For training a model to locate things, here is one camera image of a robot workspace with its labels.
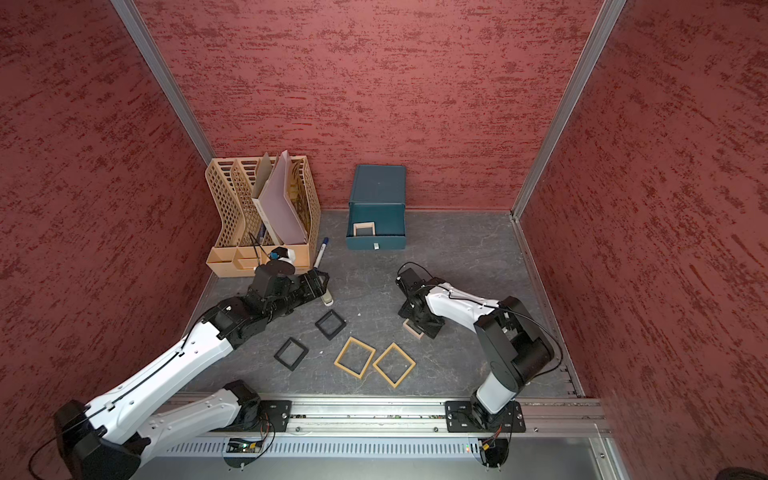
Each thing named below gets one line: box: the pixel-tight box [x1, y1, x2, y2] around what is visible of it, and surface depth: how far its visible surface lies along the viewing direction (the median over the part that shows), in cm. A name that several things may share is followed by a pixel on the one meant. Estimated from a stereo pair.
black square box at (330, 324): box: [315, 309, 347, 341], surface depth 92 cm
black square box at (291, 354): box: [273, 337, 309, 371], surface depth 86 cm
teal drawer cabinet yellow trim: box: [346, 165, 407, 250], surface depth 100 cm
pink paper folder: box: [252, 150, 308, 246], surface depth 94 cm
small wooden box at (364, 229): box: [353, 222, 376, 237], surface depth 96 cm
